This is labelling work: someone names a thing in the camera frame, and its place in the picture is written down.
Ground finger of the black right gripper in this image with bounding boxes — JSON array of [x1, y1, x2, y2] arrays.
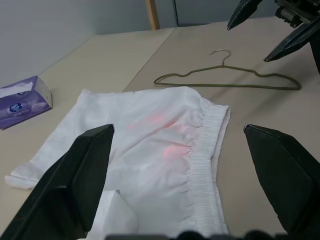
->
[[226, 0, 261, 31], [263, 19, 319, 63]]

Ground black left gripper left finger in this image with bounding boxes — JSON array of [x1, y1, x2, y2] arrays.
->
[[0, 123, 115, 240]]

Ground hangers on wooden rack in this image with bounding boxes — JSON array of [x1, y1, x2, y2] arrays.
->
[[145, 0, 161, 31]]

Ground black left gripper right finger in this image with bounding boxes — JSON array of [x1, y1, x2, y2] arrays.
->
[[243, 123, 320, 238]]

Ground olive green clothes hanger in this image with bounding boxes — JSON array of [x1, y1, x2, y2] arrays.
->
[[153, 49, 302, 91]]

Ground white cloth garment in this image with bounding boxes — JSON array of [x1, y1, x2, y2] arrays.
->
[[4, 86, 231, 240]]

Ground purple tissue box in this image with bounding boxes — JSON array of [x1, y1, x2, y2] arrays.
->
[[0, 75, 53, 130]]

